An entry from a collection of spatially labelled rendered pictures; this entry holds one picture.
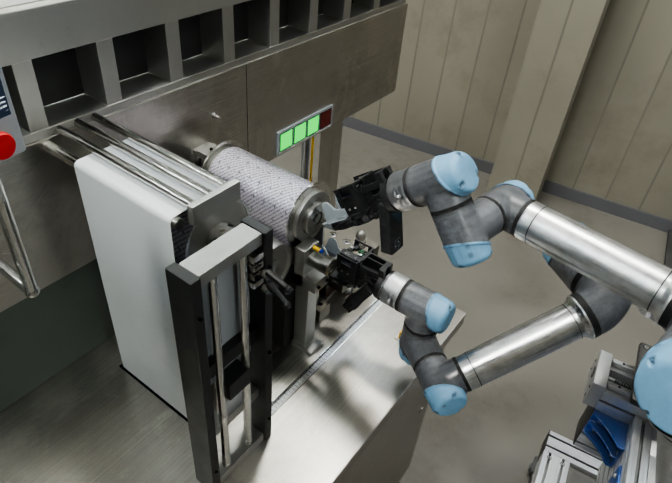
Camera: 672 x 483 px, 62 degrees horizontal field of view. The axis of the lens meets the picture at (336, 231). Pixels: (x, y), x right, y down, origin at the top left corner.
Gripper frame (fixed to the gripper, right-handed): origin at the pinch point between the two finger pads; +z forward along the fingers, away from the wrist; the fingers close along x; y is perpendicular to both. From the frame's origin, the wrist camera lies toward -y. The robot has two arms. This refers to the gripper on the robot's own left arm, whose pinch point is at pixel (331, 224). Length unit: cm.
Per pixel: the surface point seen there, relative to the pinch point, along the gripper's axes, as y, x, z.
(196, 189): 19.7, 30.4, -9.5
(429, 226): -65, -173, 115
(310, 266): -5.7, 6.7, 4.6
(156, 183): 23.4, 33.6, -5.6
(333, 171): -1, -78, 69
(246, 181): 16.0, 6.2, 10.4
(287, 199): 9.2, 5.8, 1.8
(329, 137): 12, -75, 61
